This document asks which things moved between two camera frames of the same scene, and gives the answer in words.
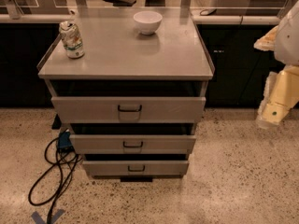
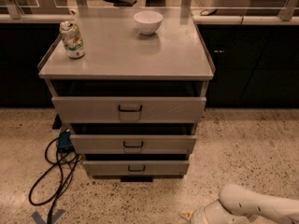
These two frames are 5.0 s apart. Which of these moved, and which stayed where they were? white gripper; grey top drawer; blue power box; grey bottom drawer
Moved: white gripper
Stayed: blue power box; grey bottom drawer; grey top drawer
